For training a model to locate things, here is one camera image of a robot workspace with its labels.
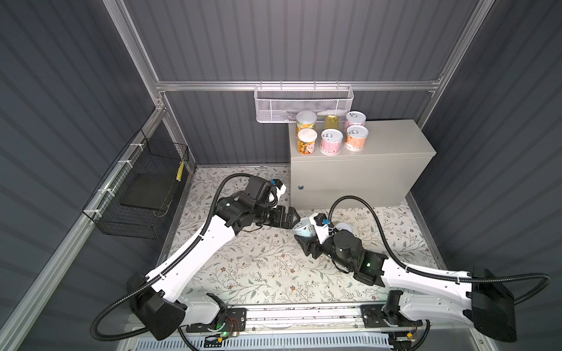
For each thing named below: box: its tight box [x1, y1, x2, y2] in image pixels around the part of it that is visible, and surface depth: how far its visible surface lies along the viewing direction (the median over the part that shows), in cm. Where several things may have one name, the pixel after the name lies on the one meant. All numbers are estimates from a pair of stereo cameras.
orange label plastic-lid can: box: [297, 127, 318, 156], surface depth 74 cm
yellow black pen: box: [175, 160, 186, 183], surface depth 84 cm
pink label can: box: [343, 111, 367, 131], surface depth 83 cm
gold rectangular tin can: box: [324, 115, 340, 130], surface depth 84 cm
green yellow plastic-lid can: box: [295, 110, 317, 139], surface depth 79 cm
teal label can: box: [292, 217, 317, 238], surface depth 71 cm
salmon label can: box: [343, 125, 370, 153], surface depth 77 cm
